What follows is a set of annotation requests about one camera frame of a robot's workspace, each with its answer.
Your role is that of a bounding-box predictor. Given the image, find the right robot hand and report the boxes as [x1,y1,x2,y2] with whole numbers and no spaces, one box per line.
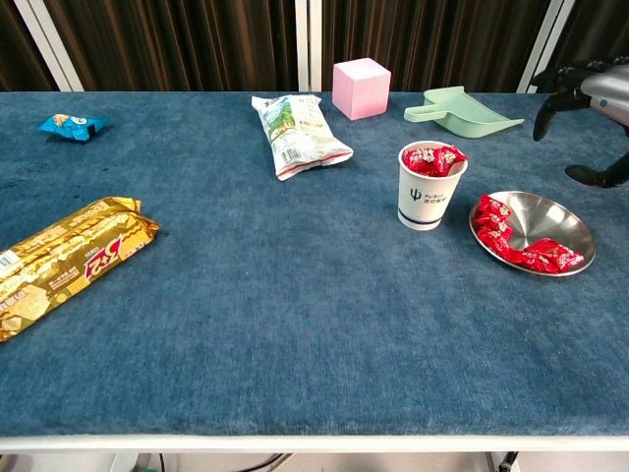
[531,56,629,189]

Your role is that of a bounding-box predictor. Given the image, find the red candy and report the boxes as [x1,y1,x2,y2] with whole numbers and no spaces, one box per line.
[528,238,586,273]
[402,147,436,173]
[477,193,513,220]
[476,226,516,262]
[473,213,515,236]
[417,161,456,178]
[434,145,468,171]
[508,248,559,274]

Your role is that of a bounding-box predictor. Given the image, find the silver metal plate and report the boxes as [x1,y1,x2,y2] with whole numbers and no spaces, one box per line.
[468,190,598,278]

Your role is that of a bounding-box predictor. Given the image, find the white paper cup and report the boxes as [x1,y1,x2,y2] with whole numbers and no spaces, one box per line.
[397,140,470,232]

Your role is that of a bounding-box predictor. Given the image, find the dark pleated curtain panel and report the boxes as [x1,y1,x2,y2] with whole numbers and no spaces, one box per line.
[538,0,629,94]
[0,0,56,92]
[321,0,554,93]
[42,0,299,92]

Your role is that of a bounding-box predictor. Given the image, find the green plastic dustpan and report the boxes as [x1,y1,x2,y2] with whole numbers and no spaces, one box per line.
[403,86,526,141]

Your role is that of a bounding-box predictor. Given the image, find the pink foam cube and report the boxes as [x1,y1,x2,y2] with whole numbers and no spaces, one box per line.
[331,57,393,122]

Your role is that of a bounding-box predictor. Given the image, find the white snack bag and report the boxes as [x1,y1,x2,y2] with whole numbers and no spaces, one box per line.
[251,93,355,182]

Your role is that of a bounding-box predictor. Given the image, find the blue felt table cover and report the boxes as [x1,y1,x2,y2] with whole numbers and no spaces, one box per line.
[0,90,629,438]

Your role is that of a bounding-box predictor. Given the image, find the blue snack packet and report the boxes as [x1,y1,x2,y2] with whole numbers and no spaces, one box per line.
[36,113,111,144]

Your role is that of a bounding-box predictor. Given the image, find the gold biscuit pack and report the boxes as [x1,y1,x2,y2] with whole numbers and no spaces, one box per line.
[0,196,162,344]

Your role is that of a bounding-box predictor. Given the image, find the white frame post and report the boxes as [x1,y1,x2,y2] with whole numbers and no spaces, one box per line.
[13,0,85,92]
[515,0,576,94]
[294,0,323,92]

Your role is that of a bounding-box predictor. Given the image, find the white table frame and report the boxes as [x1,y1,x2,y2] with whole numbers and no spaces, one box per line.
[0,434,629,472]

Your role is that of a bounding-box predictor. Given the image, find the black floor cable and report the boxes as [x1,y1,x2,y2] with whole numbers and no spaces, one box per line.
[240,452,294,472]

